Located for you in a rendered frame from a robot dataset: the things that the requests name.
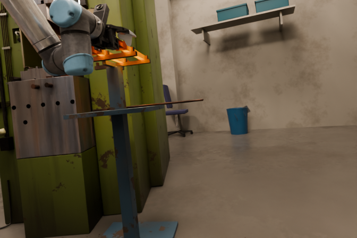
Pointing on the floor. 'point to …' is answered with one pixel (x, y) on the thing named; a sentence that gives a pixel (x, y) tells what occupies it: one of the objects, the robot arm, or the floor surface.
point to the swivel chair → (173, 112)
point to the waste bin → (238, 120)
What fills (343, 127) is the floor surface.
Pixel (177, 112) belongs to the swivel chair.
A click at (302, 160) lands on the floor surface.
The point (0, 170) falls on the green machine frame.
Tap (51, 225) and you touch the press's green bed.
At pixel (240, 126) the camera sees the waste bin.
